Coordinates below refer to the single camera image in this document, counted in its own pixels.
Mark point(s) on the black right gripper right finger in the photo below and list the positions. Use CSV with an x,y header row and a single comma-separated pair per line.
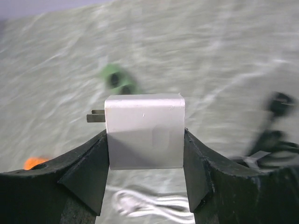
x,y
221,191

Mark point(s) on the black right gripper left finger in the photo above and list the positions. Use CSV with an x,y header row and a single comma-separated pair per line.
x,y
68,189

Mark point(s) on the orange power strip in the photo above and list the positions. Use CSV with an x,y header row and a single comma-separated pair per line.
x,y
33,161

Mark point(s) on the white charger plug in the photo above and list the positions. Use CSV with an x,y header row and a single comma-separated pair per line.
x,y
143,131

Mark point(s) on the green power strip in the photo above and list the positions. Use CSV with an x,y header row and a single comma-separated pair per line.
x,y
118,81

